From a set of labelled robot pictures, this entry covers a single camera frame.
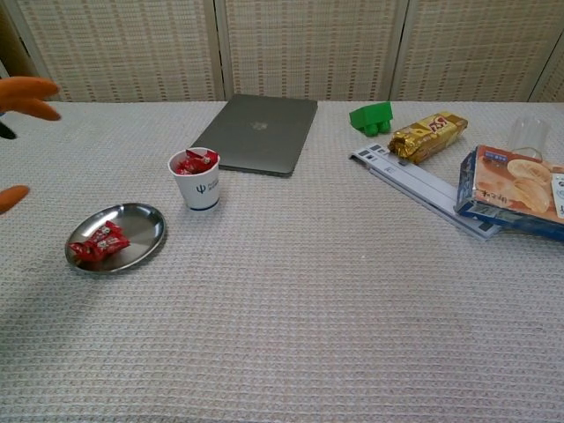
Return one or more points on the white paper cup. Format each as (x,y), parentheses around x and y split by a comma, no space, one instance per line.
(200,191)

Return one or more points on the red candy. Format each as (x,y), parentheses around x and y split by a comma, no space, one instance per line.
(183,167)
(81,251)
(198,159)
(110,240)

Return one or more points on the metal dish of red candies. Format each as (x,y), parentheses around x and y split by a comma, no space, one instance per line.
(141,229)

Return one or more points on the grey closed laptop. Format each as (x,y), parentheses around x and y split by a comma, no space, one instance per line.
(260,132)

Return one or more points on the beige woven tablecloth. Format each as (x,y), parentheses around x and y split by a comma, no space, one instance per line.
(308,308)

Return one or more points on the green toy block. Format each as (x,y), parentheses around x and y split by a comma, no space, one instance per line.
(370,116)

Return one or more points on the white flat paper box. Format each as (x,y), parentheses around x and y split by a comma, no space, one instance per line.
(418,180)

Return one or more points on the gold snack packet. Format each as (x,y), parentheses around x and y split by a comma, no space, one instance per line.
(427,136)

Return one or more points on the woven folding screen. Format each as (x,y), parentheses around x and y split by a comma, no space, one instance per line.
(308,44)

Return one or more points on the orange potato chips box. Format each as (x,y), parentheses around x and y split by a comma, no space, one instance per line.
(506,185)

